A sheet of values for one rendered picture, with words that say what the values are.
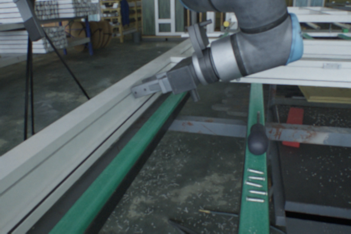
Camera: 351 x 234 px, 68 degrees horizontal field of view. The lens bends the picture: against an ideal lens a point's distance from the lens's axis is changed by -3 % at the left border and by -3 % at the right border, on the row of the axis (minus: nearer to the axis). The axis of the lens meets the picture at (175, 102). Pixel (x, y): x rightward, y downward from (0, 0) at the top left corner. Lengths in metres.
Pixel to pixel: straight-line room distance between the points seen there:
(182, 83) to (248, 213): 0.28
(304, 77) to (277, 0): 0.45
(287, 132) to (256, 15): 0.31
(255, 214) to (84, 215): 0.22
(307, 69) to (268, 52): 0.39
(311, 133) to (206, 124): 0.25
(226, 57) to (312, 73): 0.43
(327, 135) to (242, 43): 0.31
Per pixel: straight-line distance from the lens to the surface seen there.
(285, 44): 0.52
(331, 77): 0.91
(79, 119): 0.48
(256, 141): 0.45
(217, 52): 0.53
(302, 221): 0.83
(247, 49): 0.52
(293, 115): 1.26
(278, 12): 0.49
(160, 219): 1.59
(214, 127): 0.68
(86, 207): 0.39
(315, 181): 0.93
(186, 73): 0.52
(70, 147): 0.45
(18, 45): 5.24
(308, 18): 3.19
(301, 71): 0.89
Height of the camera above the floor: 1.12
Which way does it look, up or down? 21 degrees down
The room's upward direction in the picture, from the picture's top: 2 degrees counter-clockwise
